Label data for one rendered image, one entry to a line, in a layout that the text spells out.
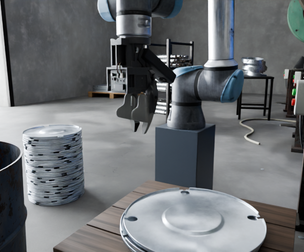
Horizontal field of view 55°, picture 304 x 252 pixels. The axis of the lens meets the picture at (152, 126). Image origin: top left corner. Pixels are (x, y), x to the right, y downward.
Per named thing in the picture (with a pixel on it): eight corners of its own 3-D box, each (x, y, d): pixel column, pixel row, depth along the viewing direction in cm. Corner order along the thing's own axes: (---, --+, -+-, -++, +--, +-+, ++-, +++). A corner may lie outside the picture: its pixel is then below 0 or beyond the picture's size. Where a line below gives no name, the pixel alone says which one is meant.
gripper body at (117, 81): (106, 94, 65) (104, 38, 63) (135, 91, 71) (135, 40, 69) (128, 96, 60) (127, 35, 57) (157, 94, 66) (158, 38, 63)
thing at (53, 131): (28, 141, 132) (28, 139, 132) (18, 129, 156) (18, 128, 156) (89, 133, 147) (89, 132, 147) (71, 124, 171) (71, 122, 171)
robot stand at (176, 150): (154, 231, 122) (154, 127, 113) (174, 213, 137) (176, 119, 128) (194, 245, 113) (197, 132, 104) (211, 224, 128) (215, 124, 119)
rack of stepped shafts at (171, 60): (170, 130, 314) (172, 38, 294) (141, 124, 345) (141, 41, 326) (194, 124, 344) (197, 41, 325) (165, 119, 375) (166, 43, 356)
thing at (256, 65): (237, 119, 375) (241, 56, 359) (235, 114, 418) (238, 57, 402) (270, 120, 367) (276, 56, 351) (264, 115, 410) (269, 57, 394)
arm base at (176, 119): (160, 126, 113) (160, 101, 111) (177, 120, 126) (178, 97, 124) (195, 131, 106) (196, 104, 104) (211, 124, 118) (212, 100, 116)
